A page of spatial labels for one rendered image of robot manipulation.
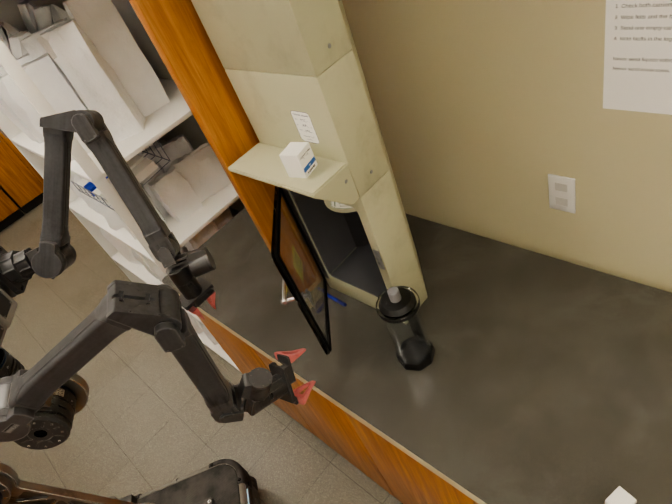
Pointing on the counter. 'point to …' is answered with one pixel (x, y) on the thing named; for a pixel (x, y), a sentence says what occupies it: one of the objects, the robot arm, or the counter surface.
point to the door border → (295, 289)
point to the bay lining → (330, 230)
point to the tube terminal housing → (349, 134)
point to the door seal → (289, 273)
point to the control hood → (258, 161)
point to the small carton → (298, 159)
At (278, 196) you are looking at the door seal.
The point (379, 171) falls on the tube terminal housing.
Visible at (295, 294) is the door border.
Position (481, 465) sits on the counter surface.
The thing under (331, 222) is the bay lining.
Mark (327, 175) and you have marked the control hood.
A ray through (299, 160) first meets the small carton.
